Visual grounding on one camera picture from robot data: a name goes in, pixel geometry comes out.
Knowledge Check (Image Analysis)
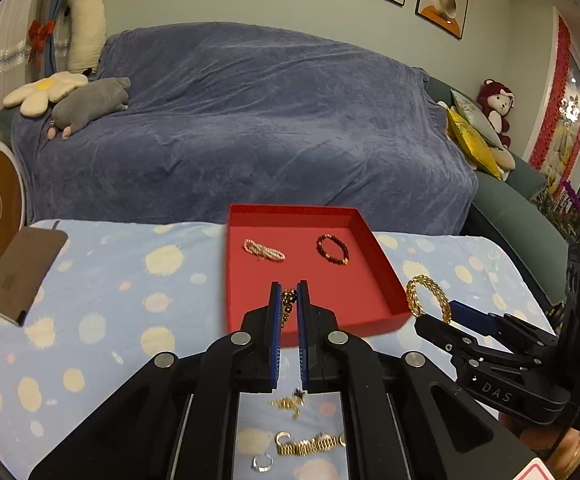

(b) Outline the blue planet print tablecloth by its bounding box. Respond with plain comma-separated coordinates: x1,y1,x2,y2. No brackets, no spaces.
0,220,552,479

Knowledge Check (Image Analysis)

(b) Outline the daisy flower cushion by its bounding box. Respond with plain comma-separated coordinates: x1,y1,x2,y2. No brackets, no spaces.
2,72,88,118

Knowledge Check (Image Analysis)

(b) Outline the silver grey pillow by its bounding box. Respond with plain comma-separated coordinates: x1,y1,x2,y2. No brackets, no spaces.
450,89,504,150

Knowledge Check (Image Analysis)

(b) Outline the thin clover pendant necklace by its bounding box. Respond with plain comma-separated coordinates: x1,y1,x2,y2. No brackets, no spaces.
269,388,307,421

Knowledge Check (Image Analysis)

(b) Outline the silver ring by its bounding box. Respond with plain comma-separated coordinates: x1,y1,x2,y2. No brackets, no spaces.
249,452,275,474

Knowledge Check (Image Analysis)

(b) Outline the white pearl bracelet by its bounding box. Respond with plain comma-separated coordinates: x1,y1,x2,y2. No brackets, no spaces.
242,237,287,264

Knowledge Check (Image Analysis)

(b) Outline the red shallow cardboard box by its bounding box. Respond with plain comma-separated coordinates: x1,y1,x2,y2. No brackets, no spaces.
226,204,410,337

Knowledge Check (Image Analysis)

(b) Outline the green sofa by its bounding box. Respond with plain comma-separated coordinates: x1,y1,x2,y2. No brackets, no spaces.
424,75,571,311

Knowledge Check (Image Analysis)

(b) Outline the person's left hand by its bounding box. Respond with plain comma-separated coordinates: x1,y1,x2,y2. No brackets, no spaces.
498,413,580,479

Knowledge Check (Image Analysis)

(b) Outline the gold chain necklace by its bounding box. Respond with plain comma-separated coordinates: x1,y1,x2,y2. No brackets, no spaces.
279,287,300,331

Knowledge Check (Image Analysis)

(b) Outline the gold link watch band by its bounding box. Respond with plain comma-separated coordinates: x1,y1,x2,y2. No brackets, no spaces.
275,431,346,456

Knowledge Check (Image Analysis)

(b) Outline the red monkey plush toy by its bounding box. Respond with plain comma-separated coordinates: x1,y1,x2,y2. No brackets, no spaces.
476,79,514,148

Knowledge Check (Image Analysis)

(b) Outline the black bead bracelet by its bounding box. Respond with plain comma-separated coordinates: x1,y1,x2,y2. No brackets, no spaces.
316,233,351,267

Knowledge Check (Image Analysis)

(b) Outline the gold braided bangle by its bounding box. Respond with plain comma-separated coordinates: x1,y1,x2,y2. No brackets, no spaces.
405,274,454,326

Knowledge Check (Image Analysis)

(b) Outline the gold satin pillow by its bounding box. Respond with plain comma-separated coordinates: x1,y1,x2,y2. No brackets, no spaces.
438,101,503,180

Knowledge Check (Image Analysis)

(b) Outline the blue-grey sofa throw blanket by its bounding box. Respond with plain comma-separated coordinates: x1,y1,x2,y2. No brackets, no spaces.
11,23,479,235

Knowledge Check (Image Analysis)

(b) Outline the red floral door garland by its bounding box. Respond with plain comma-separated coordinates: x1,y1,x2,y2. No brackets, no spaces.
525,10,580,179

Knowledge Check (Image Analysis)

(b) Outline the grey plush animal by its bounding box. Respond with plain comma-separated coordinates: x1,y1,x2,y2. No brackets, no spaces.
47,77,131,140

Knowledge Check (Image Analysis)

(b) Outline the blue drape with red bow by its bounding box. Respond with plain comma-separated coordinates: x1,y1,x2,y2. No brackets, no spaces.
27,0,65,80

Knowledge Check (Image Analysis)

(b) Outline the cream alpaca plush toy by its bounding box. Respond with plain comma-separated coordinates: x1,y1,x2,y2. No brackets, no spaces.
65,0,106,74

